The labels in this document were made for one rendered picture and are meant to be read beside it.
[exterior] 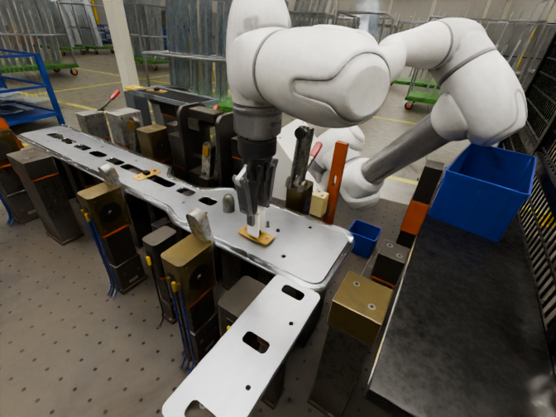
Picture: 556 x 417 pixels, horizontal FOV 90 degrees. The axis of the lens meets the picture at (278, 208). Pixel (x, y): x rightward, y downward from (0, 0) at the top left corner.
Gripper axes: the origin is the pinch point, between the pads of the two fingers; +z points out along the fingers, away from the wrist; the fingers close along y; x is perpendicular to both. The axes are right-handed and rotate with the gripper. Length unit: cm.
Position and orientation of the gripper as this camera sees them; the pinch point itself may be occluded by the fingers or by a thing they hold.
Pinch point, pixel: (256, 221)
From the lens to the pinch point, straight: 63.9
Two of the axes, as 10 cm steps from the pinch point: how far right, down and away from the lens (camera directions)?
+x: -8.5, -3.3, 4.2
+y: 5.3, -4.4, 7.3
